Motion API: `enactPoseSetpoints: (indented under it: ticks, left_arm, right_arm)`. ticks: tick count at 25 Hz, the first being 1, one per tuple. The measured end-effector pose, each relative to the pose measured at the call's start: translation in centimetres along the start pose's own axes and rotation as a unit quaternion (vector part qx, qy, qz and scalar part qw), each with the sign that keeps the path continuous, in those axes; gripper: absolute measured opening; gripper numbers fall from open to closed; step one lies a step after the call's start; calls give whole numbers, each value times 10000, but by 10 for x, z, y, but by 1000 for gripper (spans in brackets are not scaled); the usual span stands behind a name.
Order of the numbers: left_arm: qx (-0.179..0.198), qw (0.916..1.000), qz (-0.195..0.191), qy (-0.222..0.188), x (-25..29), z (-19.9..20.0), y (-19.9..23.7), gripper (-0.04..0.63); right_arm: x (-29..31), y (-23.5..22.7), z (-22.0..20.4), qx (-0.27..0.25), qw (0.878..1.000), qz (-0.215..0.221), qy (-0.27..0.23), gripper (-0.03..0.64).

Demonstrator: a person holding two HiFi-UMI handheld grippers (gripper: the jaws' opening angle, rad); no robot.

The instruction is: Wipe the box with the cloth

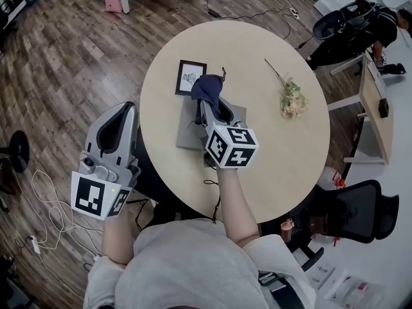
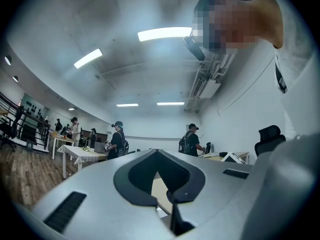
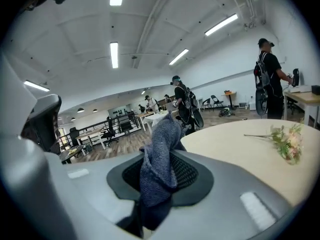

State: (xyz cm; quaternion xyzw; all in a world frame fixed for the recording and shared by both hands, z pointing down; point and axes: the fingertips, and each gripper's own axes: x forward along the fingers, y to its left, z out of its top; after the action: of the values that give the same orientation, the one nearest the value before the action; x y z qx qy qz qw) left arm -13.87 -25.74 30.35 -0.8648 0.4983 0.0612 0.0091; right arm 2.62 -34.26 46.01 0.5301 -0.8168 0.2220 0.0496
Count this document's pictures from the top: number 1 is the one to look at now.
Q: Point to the artificial flower bouquet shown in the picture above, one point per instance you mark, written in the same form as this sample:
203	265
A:
293	98

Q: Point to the person's left forearm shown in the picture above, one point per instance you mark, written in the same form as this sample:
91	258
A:
117	237

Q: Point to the white plug adapter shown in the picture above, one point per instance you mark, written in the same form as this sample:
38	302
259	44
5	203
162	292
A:
34	243

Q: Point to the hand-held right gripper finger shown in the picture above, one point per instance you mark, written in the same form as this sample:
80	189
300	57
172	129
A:
233	111
206	114

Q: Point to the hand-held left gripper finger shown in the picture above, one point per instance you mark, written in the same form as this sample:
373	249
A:
130	140
95	134

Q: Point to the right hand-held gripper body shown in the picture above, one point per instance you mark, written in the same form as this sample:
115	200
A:
231	146

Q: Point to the person's white shirt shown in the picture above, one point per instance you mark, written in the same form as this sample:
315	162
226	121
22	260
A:
193	269

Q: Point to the black round stool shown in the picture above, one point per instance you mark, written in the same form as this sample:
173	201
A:
19	151

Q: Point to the black round shell chair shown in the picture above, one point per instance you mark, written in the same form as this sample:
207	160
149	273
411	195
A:
328	26

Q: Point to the dark blue cloth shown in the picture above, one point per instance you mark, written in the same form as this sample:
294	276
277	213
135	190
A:
207	87

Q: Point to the person's right forearm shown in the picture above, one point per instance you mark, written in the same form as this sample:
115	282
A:
235	204

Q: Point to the white paper sheet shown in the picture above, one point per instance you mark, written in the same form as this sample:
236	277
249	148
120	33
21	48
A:
322	275

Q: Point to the brown bag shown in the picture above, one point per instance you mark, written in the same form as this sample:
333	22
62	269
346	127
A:
317	224

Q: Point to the grey box with round cutout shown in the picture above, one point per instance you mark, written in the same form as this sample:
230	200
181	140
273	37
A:
190	130

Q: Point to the black picture frame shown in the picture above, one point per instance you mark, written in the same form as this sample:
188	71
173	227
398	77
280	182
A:
185	87

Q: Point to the wooden desk with white legs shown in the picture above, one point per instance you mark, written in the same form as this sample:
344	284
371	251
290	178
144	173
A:
373	108

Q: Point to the pink bottle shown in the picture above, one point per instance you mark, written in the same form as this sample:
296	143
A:
286	228

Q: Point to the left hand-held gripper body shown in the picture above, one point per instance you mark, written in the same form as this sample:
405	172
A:
90	195

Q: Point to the white power strip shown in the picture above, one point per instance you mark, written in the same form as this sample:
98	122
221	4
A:
294	13

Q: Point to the black power adapter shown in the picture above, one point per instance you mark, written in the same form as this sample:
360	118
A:
383	106

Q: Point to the black mesh office chair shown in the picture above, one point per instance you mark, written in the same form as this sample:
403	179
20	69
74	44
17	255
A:
357	208

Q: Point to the clear plastic bag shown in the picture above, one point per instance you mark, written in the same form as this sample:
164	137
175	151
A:
354	288

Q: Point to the black bag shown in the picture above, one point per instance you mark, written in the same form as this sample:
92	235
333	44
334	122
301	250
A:
392	69

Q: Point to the pink bag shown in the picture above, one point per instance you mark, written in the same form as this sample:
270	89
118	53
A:
113	0

